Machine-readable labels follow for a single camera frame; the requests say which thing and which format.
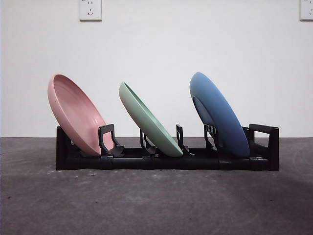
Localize green plate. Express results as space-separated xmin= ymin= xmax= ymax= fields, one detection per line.
xmin=119 ymin=81 xmax=183 ymax=158

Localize blue plate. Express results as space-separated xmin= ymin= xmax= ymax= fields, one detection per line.
xmin=189 ymin=71 xmax=250 ymax=158

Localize pink plate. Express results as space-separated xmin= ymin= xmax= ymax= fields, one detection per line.
xmin=47 ymin=73 xmax=115 ymax=157

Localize black plastic dish rack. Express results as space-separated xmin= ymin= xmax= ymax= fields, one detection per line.
xmin=56 ymin=123 xmax=280 ymax=171

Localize white wall socket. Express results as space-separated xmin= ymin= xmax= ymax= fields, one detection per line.
xmin=79 ymin=0 xmax=102 ymax=21
xmin=300 ymin=0 xmax=313 ymax=21

